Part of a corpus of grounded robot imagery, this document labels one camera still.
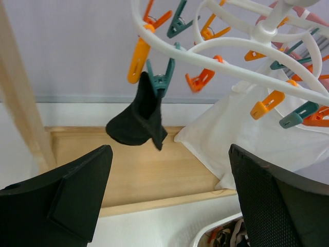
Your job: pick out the black sock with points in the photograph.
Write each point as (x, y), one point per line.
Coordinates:
(141, 120)

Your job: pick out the white plastic clip hanger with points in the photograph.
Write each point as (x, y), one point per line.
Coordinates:
(278, 27)

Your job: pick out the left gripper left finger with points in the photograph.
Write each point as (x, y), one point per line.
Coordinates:
(57, 208)

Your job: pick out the argyle patterned socks pile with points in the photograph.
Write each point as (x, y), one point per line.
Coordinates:
(235, 235)

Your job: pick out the white mesh laundry bag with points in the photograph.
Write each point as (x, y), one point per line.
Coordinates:
(299, 149)

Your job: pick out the white plastic laundry basket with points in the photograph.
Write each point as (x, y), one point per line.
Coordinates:
(207, 235)

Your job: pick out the wooden clothes rack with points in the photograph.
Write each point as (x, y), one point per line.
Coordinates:
(75, 57)

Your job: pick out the teal clothes peg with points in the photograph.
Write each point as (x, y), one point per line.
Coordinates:
(160, 82)
(297, 116)

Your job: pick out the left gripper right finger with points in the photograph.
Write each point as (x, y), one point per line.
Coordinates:
(279, 207)

